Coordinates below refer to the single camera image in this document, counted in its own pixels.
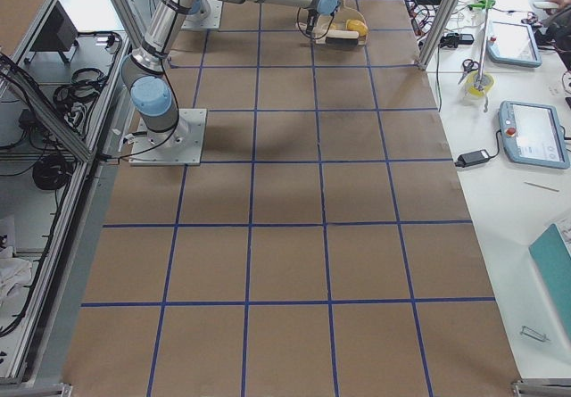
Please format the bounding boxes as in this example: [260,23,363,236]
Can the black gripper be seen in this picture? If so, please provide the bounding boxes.
[297,8,321,37]

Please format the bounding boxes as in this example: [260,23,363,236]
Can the beige plastic dustpan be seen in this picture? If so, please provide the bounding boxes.
[318,0,367,29]

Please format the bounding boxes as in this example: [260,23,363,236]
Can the brown potato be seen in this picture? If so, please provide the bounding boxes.
[345,19,368,37]

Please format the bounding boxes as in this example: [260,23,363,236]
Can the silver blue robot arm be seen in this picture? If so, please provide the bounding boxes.
[121,0,338,145]

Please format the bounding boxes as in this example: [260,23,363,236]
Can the yellow tape roll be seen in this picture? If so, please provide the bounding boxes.
[464,71,494,98]

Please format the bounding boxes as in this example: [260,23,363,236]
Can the far blue teach pendant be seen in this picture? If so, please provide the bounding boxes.
[486,21,542,68]

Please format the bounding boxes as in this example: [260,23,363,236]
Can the blue teach pendant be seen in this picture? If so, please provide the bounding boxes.
[486,21,542,68]
[498,101,570,170]

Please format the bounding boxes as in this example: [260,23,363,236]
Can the black power adapter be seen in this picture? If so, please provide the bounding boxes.
[455,149,491,168]

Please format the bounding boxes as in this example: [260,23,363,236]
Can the near blue teach pendant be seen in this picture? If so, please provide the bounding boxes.
[498,101,570,170]

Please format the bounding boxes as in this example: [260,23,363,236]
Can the teal book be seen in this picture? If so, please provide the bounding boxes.
[529,223,570,335]

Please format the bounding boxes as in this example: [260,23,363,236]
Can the white crumpled cloth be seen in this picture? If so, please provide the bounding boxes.
[0,216,35,313]

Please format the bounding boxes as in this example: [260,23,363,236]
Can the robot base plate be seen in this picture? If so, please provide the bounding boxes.
[128,109,207,166]
[182,0,223,31]

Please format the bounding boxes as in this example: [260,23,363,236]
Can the aluminium frame post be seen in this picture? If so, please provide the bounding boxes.
[418,0,459,70]

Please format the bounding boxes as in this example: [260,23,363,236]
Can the black handled scissors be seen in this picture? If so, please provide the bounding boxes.
[458,59,480,84]

